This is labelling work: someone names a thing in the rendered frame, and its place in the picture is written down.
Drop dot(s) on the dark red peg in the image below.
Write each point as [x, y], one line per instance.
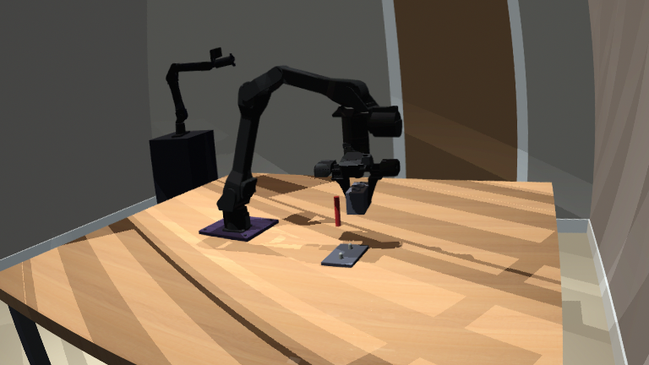
[337, 211]

